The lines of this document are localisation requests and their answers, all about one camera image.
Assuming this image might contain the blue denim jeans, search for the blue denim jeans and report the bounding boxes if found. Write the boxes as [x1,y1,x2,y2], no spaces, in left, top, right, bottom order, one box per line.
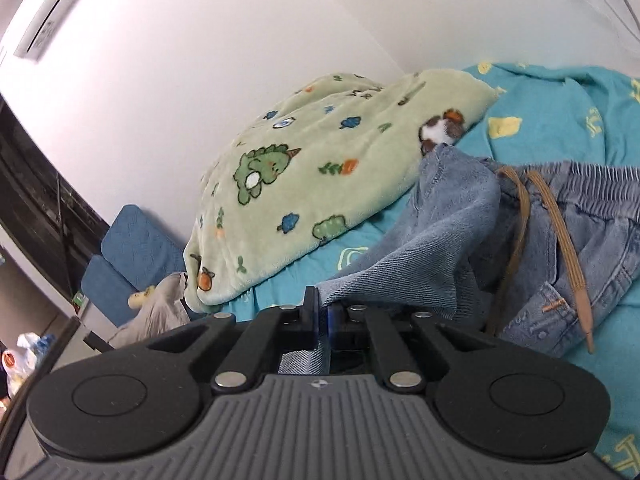
[276,143,640,376]

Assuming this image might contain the beige cloth on sofa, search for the beige cloth on sofa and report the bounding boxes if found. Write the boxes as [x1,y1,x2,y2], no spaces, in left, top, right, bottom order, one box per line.
[107,272,191,349]

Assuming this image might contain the blue sofa chair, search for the blue sofa chair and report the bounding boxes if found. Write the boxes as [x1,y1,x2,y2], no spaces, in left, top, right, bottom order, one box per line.
[80,205,186,327]

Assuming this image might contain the green cartoon fleece blanket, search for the green cartoon fleece blanket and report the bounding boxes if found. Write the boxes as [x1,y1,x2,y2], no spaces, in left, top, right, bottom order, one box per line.
[183,70,499,312]

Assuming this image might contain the dark window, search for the dark window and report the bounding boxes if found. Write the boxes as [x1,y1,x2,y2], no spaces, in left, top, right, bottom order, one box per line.
[1,103,108,300]

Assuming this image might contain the white plastic bag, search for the white plastic bag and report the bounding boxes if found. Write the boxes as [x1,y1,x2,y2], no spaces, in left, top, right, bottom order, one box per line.
[1,333,55,399]

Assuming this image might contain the teal patterned bed sheet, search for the teal patterned bed sheet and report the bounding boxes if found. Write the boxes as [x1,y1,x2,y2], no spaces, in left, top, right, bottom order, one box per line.
[224,63,639,479]

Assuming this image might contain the white wall air conditioner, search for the white wall air conditioner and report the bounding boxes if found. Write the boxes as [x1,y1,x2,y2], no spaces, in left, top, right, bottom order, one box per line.
[14,0,78,61]

